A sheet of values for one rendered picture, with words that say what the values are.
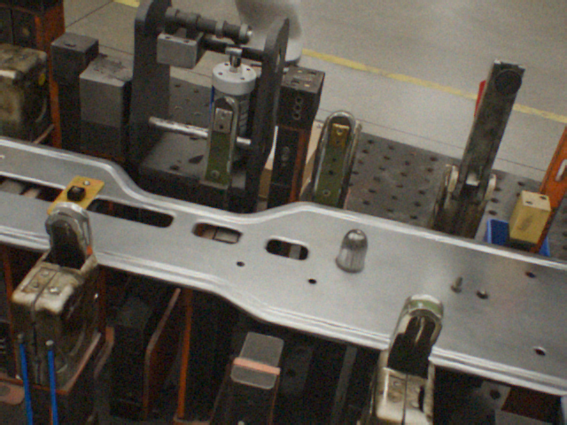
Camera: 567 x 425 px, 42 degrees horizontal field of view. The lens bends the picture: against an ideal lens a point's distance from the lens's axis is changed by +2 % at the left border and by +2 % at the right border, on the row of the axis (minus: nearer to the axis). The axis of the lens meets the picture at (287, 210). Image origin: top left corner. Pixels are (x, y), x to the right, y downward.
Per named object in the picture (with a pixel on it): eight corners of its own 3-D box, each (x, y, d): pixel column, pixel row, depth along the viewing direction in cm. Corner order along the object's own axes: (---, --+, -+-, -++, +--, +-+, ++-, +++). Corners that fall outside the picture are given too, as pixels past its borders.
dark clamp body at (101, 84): (66, 294, 117) (54, 79, 95) (101, 244, 128) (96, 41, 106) (131, 309, 117) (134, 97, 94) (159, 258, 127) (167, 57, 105)
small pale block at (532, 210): (444, 398, 110) (522, 204, 89) (445, 381, 113) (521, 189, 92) (468, 405, 110) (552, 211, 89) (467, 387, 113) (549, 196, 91)
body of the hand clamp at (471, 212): (385, 372, 113) (445, 187, 92) (389, 340, 118) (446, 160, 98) (423, 382, 112) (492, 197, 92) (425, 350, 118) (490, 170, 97)
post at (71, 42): (63, 266, 122) (49, 41, 99) (76, 247, 126) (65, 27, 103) (92, 272, 122) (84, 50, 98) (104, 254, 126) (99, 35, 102)
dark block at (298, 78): (247, 313, 119) (280, 83, 94) (257, 286, 124) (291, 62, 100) (276, 320, 118) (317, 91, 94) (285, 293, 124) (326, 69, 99)
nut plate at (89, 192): (76, 221, 85) (76, 213, 84) (44, 214, 85) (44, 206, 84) (105, 183, 92) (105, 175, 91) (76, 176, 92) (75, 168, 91)
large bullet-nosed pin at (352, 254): (332, 278, 85) (343, 235, 82) (337, 262, 88) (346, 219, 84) (359, 284, 85) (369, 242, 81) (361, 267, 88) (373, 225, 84)
